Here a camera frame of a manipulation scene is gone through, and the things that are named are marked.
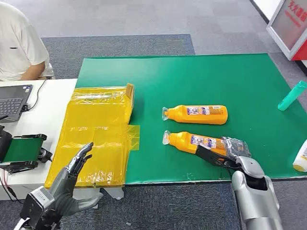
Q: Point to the white and yellow bottle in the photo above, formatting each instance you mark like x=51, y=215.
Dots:
x=302, y=158

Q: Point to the red and white sign stand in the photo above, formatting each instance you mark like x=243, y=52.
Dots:
x=287, y=25

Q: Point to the teal plastic bottle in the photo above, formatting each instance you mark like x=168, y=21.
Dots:
x=291, y=96

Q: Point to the orange detergent bottle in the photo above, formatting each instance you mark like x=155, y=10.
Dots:
x=196, y=114
x=184, y=141

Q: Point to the small green belt conveyor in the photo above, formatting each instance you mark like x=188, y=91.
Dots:
x=23, y=149

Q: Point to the black motor block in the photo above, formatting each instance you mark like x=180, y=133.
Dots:
x=4, y=143

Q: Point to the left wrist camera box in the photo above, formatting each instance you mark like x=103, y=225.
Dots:
x=35, y=203

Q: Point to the person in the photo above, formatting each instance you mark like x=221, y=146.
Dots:
x=17, y=44

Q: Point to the white table bracket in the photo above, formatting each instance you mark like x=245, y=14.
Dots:
x=113, y=193
x=86, y=195

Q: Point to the dark grey laptop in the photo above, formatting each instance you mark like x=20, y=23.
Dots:
x=12, y=101

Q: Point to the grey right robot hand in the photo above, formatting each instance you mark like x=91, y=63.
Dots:
x=211, y=157

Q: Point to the yellow plastic wrapped box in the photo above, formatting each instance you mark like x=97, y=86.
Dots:
x=96, y=120

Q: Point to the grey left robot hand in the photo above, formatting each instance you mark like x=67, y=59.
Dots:
x=64, y=190

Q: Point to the green table mat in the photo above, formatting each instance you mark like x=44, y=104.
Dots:
x=191, y=79

